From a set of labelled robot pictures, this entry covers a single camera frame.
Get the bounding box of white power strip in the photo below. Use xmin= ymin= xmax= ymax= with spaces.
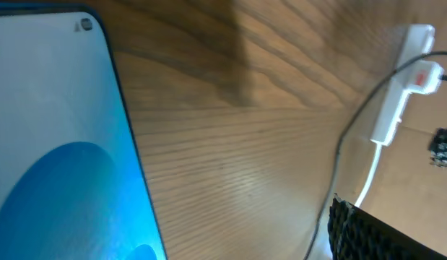
xmin=370 ymin=24 xmax=444 ymax=147

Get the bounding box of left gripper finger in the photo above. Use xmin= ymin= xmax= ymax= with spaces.
xmin=327 ymin=196 xmax=447 ymax=260

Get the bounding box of white power strip cord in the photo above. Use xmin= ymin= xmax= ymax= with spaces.
xmin=354 ymin=142 xmax=383 ymax=209

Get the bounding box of black charger cable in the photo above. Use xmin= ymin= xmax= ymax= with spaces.
xmin=302 ymin=50 xmax=447 ymax=260

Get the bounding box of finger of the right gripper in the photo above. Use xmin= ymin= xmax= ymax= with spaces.
xmin=428 ymin=128 xmax=447 ymax=168

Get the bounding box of blue Galaxy smartphone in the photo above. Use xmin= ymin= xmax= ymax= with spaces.
xmin=0 ymin=3 xmax=166 ymax=259

